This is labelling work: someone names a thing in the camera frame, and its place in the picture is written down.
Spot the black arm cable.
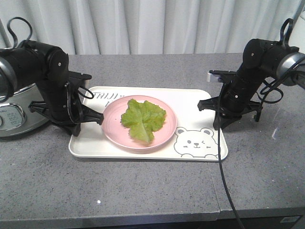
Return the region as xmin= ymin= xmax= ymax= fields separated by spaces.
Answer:
xmin=63 ymin=80 xmax=95 ymax=125
xmin=217 ymin=112 xmax=246 ymax=229

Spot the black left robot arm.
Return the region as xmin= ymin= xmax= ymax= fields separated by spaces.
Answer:
xmin=0 ymin=41 xmax=104 ymax=136

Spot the pink round plate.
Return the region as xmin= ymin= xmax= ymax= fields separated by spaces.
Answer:
xmin=102 ymin=95 xmax=177 ymax=150

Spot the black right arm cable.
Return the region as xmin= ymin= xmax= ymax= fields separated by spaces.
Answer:
xmin=217 ymin=112 xmax=246 ymax=229

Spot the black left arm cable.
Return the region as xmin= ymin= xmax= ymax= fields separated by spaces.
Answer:
xmin=63 ymin=80 xmax=95 ymax=125

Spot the green lettuce leaf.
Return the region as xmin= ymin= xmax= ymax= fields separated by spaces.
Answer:
xmin=121 ymin=99 xmax=166 ymax=144

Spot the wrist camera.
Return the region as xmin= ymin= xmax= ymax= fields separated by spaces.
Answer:
xmin=69 ymin=71 xmax=92 ymax=88
xmin=207 ymin=70 xmax=236 ymax=84

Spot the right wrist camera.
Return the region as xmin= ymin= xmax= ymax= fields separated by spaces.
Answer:
xmin=207 ymin=70 xmax=236 ymax=84

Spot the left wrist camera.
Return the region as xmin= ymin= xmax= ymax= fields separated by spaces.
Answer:
xmin=69 ymin=71 xmax=92 ymax=88

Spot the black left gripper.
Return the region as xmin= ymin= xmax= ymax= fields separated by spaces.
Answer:
xmin=29 ymin=80 xmax=104 ymax=136

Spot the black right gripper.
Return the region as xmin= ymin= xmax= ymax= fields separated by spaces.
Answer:
xmin=197 ymin=71 xmax=262 ymax=130

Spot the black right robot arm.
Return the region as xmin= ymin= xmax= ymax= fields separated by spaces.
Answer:
xmin=197 ymin=39 xmax=305 ymax=130

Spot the light green electric cooking pot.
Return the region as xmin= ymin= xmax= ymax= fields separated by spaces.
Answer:
xmin=0 ymin=84 xmax=49 ymax=137

